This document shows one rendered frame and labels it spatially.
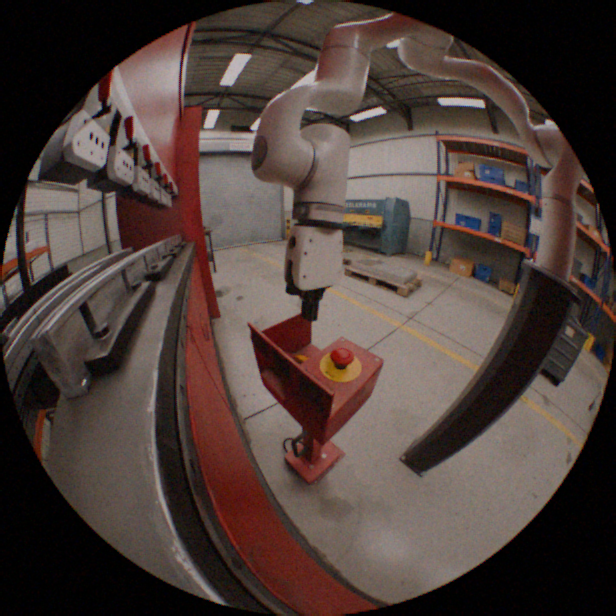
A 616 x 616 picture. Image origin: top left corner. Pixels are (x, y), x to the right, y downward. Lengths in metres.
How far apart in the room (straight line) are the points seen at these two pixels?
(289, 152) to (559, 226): 0.57
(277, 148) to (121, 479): 0.35
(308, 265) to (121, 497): 0.34
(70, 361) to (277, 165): 0.34
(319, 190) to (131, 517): 0.39
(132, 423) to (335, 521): 0.92
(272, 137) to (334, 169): 0.10
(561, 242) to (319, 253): 0.56
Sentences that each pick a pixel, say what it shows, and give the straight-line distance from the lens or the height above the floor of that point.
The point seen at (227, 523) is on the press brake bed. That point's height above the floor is 0.76.
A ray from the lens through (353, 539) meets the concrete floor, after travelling 1.05.
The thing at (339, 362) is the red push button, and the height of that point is 0.81.
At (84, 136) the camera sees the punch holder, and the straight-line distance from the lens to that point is 0.39.
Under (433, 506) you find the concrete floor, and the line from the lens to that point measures 1.18.
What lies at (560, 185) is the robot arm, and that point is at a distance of 0.60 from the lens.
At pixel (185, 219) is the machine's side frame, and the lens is 1.90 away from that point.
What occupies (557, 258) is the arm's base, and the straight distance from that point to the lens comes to 0.56.
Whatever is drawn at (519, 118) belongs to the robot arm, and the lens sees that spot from 0.61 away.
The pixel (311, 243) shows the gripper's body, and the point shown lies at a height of 0.97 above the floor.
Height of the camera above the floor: 1.01
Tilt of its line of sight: 29 degrees down
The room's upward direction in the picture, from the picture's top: straight up
